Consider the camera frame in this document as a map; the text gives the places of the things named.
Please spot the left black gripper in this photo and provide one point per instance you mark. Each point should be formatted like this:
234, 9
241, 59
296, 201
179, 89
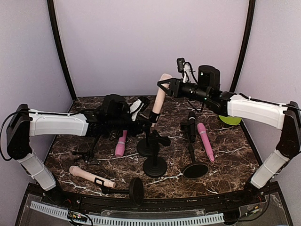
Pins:
137, 129

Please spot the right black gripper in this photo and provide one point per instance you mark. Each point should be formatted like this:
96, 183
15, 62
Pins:
174, 81

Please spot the beige microphone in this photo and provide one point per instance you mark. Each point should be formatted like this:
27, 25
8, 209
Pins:
78, 172
160, 97

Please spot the black stand holding beige microphone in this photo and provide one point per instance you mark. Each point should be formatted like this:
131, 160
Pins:
147, 143

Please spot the black microphone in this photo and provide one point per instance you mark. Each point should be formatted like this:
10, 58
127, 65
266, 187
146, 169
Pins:
192, 126

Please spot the black round-base desk stand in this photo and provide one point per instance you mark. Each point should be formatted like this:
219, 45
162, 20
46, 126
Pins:
155, 166

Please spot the large pink microphone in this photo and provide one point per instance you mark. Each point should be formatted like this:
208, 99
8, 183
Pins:
202, 132

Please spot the black tripod stand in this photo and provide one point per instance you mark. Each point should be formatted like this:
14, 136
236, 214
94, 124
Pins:
89, 156

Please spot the black stand with black microphone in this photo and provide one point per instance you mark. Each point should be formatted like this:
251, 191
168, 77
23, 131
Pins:
195, 169

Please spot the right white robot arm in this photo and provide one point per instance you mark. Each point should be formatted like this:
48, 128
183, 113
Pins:
285, 117

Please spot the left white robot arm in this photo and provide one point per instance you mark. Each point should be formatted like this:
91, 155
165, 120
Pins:
113, 115

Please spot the small pink microphone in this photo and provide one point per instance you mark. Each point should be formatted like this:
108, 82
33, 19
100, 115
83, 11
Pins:
120, 147

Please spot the black front stand lying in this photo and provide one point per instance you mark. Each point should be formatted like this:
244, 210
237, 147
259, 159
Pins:
135, 190

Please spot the green disc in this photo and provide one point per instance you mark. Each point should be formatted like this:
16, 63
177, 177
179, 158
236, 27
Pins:
230, 120

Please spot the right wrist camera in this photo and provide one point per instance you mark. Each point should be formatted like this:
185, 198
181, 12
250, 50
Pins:
185, 68

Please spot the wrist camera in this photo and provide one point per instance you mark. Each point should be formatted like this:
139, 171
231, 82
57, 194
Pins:
138, 106
185, 68

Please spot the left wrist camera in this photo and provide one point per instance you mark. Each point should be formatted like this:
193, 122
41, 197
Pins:
138, 106

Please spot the right black frame post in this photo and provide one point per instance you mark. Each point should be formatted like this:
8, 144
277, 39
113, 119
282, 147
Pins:
244, 44

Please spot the black frame post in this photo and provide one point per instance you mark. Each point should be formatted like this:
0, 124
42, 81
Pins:
59, 48
244, 44

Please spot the grey cable duct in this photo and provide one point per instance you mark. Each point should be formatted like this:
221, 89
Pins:
124, 218

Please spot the black front rail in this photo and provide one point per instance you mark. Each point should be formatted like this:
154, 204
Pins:
219, 202

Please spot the left black frame post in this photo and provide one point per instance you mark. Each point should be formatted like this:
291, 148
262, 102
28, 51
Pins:
59, 48

